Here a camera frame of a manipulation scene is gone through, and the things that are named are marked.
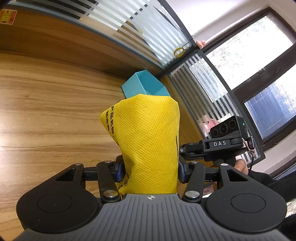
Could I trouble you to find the yellow fabric shopping bag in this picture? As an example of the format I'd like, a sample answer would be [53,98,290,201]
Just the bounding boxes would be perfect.
[100,94,180,195]

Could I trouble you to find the black sleeve right forearm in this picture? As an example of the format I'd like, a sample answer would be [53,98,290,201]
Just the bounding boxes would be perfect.
[249,171,296,202]

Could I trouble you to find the pink plastic bag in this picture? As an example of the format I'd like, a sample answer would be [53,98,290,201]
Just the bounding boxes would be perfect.
[199,118,220,139]

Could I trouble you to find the person's right hand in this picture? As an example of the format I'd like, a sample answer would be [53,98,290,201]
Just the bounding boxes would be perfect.
[234,159,248,175]

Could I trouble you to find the dark framed window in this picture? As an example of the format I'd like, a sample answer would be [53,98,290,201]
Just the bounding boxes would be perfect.
[204,7,295,150]

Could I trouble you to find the pink figurine on partition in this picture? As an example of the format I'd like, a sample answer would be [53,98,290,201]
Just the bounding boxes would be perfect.
[195,40,206,49]

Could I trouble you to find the light blue cardboard box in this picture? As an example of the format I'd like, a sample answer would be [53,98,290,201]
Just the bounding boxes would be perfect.
[121,70,170,98]

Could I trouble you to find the frosted glass partition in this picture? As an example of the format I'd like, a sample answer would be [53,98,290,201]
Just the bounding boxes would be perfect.
[9,0,266,165]

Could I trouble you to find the red orange sticker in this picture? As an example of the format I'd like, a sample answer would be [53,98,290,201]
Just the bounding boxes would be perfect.
[0,9,18,25]

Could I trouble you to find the gold ring hook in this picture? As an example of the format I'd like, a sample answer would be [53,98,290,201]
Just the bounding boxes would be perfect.
[173,37,194,58]

